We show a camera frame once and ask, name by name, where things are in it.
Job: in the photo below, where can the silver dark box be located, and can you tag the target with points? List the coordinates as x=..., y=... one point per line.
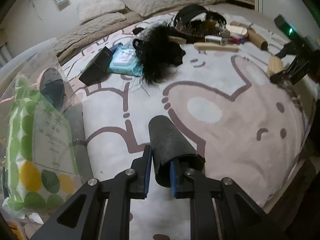
x=217, y=40

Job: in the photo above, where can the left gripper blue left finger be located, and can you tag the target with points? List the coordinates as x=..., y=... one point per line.
x=144, y=172

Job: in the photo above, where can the folded beige blanket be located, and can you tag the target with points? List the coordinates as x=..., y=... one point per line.
x=85, y=34

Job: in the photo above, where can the brown cardboard tube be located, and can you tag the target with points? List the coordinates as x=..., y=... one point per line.
x=257, y=40

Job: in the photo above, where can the flat wooden oval board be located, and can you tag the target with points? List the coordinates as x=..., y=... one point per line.
x=215, y=47

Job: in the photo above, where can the teal wet wipes pack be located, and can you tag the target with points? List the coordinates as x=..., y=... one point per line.
x=124, y=61

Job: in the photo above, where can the black feather accessory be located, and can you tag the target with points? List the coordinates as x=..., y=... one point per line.
x=157, y=53

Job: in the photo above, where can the red blue carton box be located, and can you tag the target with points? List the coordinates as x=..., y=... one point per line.
x=238, y=39

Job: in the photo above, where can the left beige pillow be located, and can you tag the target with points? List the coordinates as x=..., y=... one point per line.
x=91, y=9

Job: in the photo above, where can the green dotted wipes pack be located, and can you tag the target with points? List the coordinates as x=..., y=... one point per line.
x=41, y=167

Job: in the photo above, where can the pink bunny phone stand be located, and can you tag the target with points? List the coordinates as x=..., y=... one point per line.
x=46, y=92

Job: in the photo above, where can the black foam tube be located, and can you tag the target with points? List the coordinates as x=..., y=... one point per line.
x=168, y=144

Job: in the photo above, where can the clear plastic storage bin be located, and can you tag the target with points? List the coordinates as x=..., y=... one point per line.
x=31, y=63

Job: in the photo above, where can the black small box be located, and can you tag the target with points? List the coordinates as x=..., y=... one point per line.
x=97, y=67

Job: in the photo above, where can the black cap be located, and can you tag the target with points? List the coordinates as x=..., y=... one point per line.
x=186, y=14

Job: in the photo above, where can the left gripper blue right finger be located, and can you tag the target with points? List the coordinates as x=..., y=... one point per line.
x=175, y=179

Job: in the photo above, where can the thick wooden oval block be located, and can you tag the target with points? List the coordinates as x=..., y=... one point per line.
x=275, y=65

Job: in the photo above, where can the bunny print bed sheet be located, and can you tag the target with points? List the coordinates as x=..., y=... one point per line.
x=244, y=126

